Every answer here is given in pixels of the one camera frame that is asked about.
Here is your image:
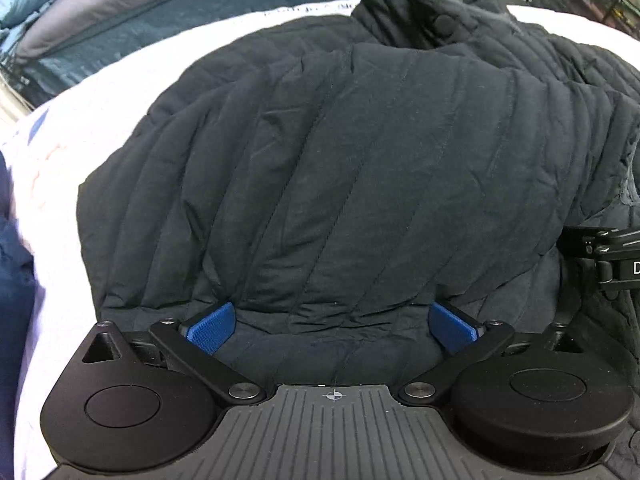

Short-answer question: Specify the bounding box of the purple floral bed sheet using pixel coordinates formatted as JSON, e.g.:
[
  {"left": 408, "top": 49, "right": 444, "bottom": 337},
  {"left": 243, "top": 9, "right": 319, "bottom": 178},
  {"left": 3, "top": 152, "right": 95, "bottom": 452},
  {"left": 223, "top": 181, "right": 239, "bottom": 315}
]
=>
[{"left": 0, "top": 0, "right": 640, "bottom": 480}]

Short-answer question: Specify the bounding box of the grey and teal bed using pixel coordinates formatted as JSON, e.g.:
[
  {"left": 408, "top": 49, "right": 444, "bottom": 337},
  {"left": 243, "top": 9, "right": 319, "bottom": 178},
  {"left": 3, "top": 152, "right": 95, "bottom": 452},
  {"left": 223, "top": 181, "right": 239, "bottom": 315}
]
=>
[{"left": 2, "top": 0, "right": 337, "bottom": 107}]

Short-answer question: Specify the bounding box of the black quilted jacket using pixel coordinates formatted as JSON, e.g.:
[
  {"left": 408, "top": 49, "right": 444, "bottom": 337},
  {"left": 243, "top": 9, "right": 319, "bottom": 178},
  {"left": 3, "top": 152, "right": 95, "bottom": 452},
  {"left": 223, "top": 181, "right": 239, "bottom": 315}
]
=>
[{"left": 76, "top": 0, "right": 640, "bottom": 480}]

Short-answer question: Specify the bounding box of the navy blue folded garment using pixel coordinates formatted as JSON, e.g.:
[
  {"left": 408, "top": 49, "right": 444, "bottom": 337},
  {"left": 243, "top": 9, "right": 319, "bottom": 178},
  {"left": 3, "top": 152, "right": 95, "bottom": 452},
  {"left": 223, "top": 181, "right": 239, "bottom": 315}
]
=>
[{"left": 0, "top": 157, "right": 37, "bottom": 479}]

